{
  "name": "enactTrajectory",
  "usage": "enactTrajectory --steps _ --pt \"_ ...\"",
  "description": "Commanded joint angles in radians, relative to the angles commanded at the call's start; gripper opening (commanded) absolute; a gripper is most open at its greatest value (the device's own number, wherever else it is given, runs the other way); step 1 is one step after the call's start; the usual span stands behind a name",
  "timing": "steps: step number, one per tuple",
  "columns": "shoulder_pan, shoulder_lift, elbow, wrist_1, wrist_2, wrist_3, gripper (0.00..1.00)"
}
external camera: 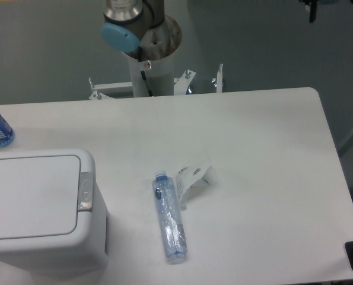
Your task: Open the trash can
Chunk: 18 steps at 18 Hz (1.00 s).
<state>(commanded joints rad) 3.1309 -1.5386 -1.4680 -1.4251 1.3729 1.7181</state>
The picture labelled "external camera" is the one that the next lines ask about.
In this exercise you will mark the white plastic trash can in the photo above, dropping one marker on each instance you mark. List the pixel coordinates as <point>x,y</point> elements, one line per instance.
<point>85,248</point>

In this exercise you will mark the white pedestal base frame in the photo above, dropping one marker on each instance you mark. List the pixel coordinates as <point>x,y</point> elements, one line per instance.
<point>184,85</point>

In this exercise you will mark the grey lid push button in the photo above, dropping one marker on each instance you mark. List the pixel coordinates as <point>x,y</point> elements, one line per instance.
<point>85,192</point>

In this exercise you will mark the white trash can lid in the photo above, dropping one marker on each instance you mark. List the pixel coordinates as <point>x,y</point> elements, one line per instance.
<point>38,196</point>

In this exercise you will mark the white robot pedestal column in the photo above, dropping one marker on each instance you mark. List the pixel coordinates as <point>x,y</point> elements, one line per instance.
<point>151,66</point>

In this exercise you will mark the crumpled white plastic wrapper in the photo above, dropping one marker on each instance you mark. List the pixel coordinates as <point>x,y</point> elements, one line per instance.
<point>191,181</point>

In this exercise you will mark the silver robot arm blue cap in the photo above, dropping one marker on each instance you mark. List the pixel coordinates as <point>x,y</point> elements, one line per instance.
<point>126,22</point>

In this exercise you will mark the empty clear plastic bottle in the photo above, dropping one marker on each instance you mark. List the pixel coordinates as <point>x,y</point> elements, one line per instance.
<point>169,218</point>

